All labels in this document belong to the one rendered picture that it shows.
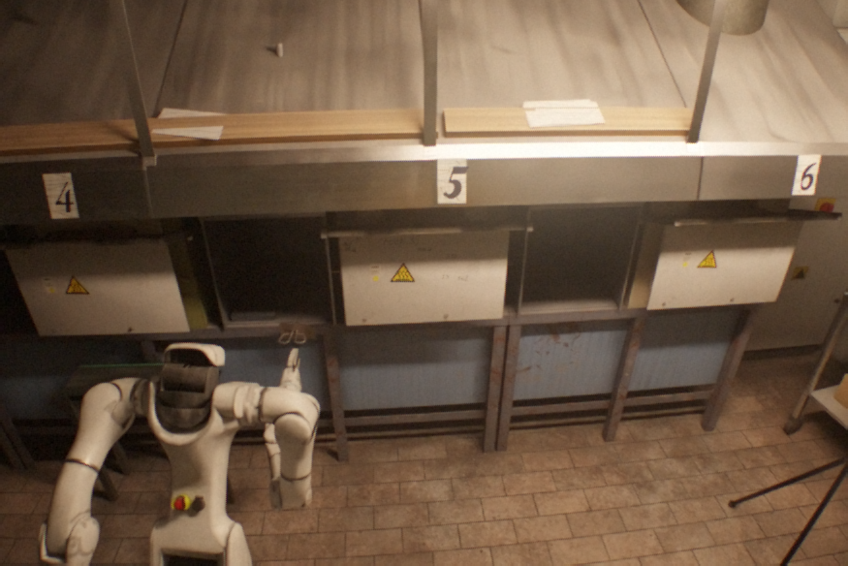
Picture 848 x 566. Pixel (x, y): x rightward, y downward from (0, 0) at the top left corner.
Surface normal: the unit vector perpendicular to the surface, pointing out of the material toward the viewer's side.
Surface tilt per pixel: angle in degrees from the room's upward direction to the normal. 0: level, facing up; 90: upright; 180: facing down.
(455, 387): 90
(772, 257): 90
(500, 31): 33
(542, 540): 0
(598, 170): 80
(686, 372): 90
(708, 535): 0
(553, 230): 90
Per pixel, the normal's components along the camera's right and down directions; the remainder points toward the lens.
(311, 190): 0.08, 0.30
